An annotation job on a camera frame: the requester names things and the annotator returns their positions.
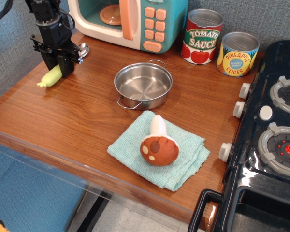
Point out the tomato sauce can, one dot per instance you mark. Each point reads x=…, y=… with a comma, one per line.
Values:
x=203, y=29

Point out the light blue cloth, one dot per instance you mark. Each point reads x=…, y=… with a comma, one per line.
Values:
x=192, y=153

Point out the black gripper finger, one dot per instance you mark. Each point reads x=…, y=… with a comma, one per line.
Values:
x=66, y=66
x=50, y=60

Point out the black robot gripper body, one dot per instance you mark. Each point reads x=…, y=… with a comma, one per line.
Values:
x=55, y=38

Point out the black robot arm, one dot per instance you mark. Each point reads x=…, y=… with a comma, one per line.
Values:
x=47, y=10

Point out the toy microwave teal and cream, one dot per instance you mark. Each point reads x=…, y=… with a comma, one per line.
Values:
x=147, y=25

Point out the pineapple slices can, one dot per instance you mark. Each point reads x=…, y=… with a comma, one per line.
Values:
x=237, y=53

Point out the spoon with yellow-green handle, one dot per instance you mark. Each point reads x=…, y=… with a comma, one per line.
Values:
x=55, y=73

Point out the stainless steel pan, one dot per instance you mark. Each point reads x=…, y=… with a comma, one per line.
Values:
x=143, y=86

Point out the black toy stove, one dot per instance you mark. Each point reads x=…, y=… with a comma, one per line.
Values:
x=256, y=193

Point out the plush brown mushroom toy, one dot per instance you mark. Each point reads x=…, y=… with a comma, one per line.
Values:
x=157, y=148

